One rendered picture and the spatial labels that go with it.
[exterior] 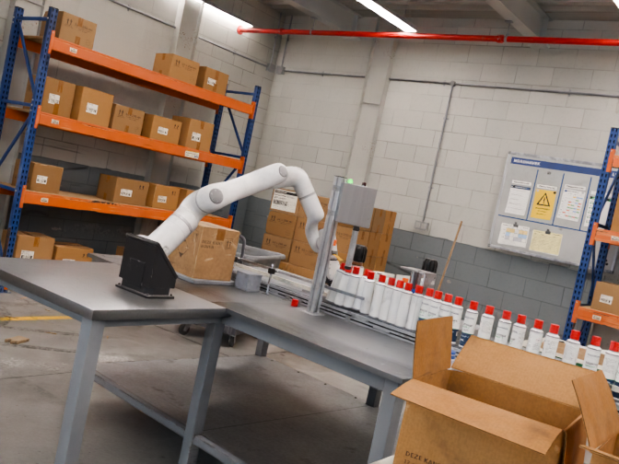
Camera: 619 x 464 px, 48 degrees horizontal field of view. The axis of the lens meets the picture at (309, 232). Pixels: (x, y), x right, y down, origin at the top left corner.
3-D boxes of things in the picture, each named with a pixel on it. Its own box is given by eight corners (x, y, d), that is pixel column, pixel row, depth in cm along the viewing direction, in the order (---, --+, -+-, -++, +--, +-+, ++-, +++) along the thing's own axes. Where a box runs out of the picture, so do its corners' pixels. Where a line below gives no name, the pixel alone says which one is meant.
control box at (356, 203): (369, 228, 331) (378, 189, 330) (335, 222, 327) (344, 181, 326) (363, 226, 340) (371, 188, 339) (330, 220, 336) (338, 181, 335)
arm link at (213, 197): (194, 219, 318) (211, 213, 305) (184, 194, 317) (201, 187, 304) (278, 186, 347) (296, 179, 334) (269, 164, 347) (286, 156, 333)
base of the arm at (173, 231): (174, 272, 297) (203, 245, 307) (155, 239, 286) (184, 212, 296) (146, 264, 309) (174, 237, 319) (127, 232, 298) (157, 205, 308)
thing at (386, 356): (566, 365, 352) (567, 361, 352) (402, 384, 240) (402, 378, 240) (277, 271, 491) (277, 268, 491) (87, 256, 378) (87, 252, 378)
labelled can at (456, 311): (457, 344, 302) (468, 298, 301) (451, 344, 298) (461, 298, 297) (447, 341, 305) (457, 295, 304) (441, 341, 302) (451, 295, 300)
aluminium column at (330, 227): (318, 314, 336) (347, 178, 332) (312, 314, 332) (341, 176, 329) (311, 311, 339) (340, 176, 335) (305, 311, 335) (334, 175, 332)
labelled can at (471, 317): (473, 349, 297) (483, 303, 296) (466, 350, 293) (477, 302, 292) (461, 346, 301) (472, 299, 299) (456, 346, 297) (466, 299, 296)
